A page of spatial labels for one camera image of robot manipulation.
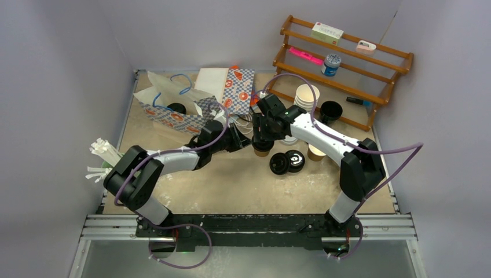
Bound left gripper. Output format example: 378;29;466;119
210;123;252;154

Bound black lid stack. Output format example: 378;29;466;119
285;150;305;173
269;152;290;175

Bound brown paper cup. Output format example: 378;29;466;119
307;144;326;162
254;149;270;157

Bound checkered paper bag blue handles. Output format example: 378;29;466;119
134;71;227;135

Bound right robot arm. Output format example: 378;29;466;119
253;94;386;236

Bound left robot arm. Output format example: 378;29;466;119
103;120;252;237

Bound white cup lid near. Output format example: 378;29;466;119
280;136;298;146

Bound stack of flat paper bags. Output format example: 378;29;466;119
194;67;259;134

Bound stack of white paper cups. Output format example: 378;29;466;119
294;84;320;113

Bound dark paper cup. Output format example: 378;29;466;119
319;101;343;125

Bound pink highlighter pen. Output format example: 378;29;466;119
288;47;324;65

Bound blue white jar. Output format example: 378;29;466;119
321;53;342;77

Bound wooden shelf rack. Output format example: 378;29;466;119
267;15;414;131

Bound black blue marker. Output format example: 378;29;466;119
346;97;371;107

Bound white green box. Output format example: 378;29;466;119
310;22;344;45

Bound white pink small device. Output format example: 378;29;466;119
356;40;377;56

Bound wrapped white straws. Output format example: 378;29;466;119
85;138;123;183

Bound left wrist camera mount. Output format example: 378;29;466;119
213;109;229;128

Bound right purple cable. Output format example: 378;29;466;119
261;72;424;262

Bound black aluminium base frame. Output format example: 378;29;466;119
81;214;417;255

